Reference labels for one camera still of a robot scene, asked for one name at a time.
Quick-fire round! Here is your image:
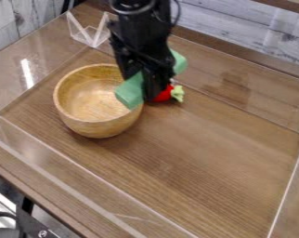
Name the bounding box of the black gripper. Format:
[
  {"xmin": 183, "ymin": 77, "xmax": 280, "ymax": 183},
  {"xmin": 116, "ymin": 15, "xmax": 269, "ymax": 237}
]
[{"xmin": 108, "ymin": 8, "xmax": 175, "ymax": 102}]

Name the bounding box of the green foam block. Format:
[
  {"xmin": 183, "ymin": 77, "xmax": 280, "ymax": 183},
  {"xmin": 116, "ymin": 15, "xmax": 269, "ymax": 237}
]
[{"xmin": 115, "ymin": 48, "xmax": 189, "ymax": 111}]

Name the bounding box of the black table leg frame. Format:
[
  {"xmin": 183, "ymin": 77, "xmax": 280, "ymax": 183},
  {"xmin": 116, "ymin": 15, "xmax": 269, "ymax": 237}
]
[{"xmin": 0, "ymin": 195, "xmax": 61, "ymax": 238}]

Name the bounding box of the red plush strawberry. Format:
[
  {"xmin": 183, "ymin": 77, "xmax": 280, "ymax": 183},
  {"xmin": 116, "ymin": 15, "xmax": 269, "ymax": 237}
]
[{"xmin": 152, "ymin": 84, "xmax": 184, "ymax": 102}]

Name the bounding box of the wooden brown bowl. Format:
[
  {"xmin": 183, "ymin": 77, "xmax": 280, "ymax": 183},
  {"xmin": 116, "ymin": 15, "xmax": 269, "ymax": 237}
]
[{"xmin": 53, "ymin": 63, "xmax": 144, "ymax": 139}]

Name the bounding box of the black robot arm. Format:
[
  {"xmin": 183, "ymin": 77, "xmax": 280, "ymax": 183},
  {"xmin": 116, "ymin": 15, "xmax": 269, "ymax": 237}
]
[{"xmin": 108, "ymin": 0, "xmax": 176, "ymax": 101}]

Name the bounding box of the clear acrylic corner bracket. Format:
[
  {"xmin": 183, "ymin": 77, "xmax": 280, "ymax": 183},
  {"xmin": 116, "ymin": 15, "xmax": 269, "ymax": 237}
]
[{"xmin": 65, "ymin": 12, "xmax": 111, "ymax": 48}]

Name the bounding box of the clear acrylic wall panel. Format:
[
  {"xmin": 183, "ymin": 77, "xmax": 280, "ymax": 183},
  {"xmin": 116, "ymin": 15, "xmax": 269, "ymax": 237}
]
[{"xmin": 0, "ymin": 116, "xmax": 196, "ymax": 238}]

